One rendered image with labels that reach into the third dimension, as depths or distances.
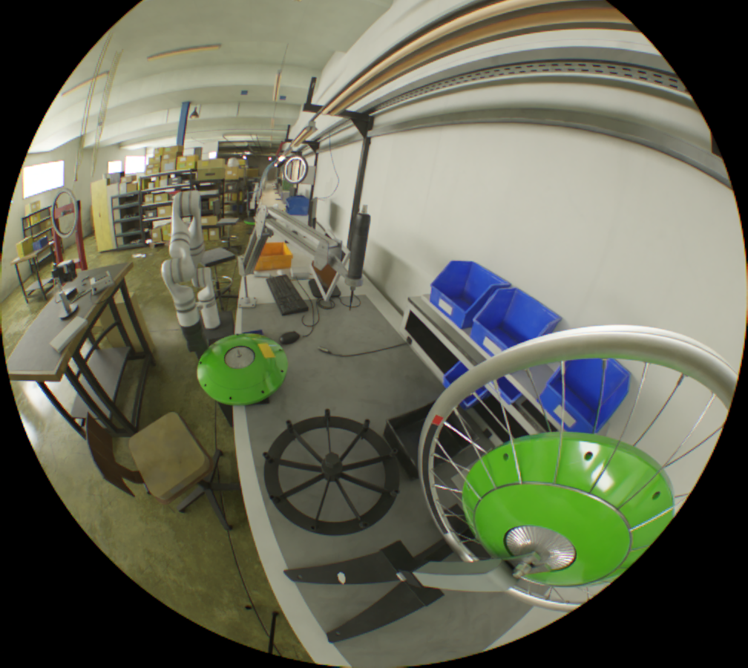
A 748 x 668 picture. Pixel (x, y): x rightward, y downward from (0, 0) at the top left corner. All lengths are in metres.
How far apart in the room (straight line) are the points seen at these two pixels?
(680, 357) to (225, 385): 0.82
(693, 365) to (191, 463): 1.29
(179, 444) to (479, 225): 1.62
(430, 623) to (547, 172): 1.34
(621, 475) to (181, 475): 1.23
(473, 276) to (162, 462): 1.58
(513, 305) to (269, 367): 0.84
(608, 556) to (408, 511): 0.55
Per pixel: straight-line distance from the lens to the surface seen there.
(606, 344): 0.21
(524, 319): 0.86
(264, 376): 0.72
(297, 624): 0.76
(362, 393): 0.89
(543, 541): 0.33
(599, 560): 0.34
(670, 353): 0.21
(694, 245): 0.82
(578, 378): 0.84
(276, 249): 2.07
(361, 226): 0.55
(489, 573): 0.34
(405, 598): 0.66
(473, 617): 0.85
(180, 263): 0.71
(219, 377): 0.74
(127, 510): 2.13
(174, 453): 1.23
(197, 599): 1.88
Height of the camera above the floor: 1.62
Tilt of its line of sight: 27 degrees down
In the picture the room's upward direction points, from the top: 11 degrees clockwise
